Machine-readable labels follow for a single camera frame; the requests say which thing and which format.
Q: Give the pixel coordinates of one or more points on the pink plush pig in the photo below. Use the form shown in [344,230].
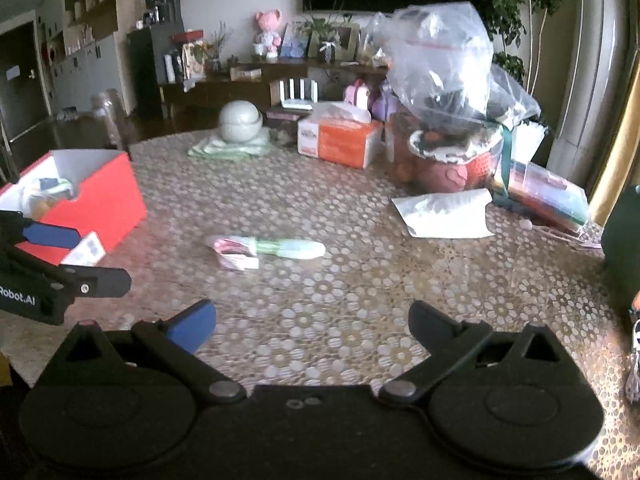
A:
[267,30]

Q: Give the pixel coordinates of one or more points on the black coffee machine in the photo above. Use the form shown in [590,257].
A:
[165,10]

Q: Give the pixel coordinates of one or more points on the blue picture frame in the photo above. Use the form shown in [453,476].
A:
[294,45]

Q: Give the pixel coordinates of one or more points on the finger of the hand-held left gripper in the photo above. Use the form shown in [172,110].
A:
[100,282]
[50,236]

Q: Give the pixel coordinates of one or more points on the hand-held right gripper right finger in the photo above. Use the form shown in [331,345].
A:
[432,325]

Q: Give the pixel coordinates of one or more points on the white router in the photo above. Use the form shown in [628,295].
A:
[299,95]

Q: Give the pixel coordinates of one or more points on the patterned tablecloth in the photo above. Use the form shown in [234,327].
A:
[325,300]

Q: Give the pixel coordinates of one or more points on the white bottle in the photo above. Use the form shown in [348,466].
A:
[170,70]

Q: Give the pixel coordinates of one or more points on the wooden photo frame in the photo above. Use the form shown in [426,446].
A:
[350,40]

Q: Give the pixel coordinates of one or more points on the red shoe box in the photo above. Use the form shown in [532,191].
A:
[105,200]

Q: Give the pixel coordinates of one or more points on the shoes by the wall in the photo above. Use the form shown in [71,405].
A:
[67,112]

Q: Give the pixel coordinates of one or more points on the pink knitted toy in bag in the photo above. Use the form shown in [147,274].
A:
[445,170]

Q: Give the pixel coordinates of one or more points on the pink green wrapped item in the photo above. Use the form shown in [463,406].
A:
[270,250]

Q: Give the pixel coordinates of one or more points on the small plant in white vase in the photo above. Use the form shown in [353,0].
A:
[327,47]

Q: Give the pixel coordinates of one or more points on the patterned snack bag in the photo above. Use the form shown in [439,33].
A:
[194,62]

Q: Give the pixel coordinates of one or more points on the small white patterned packet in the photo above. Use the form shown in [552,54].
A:
[87,250]

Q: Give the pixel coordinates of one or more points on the vase with twigs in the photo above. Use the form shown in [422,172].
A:
[215,62]

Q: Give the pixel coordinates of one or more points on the wall shelving unit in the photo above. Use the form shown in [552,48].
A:
[85,25]

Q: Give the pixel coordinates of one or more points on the clear pouch of coloured paper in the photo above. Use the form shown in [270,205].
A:
[545,200]

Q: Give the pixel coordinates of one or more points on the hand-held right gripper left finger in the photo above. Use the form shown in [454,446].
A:
[192,327]

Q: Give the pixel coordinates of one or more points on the small pink toy bag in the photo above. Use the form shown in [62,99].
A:
[359,95]

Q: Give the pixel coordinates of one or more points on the orange white tissue box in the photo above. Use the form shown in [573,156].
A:
[345,140]

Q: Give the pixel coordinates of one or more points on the wooden television console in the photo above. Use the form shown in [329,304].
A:
[220,95]

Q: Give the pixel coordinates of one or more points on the green folded cloth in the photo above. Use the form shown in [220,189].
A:
[215,149]

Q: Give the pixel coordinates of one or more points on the large clear zip bag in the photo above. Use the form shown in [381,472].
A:
[440,60]

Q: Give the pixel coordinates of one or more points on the dark wooden door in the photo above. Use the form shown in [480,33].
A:
[22,90]

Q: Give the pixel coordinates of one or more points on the white standing air conditioner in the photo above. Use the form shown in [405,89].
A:
[595,60]

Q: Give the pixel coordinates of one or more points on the small dark glass dish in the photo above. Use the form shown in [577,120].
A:
[282,136]

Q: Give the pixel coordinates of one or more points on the yellow curtain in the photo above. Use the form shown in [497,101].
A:
[620,150]

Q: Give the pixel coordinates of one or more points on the tall potted plant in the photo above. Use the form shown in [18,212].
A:
[520,15]

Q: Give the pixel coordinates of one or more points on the flat red box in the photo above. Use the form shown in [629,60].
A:
[189,36]

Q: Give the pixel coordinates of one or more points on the black cabinet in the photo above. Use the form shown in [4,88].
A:
[150,75]

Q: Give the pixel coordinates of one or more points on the small cardboard box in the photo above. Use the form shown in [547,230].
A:
[246,73]

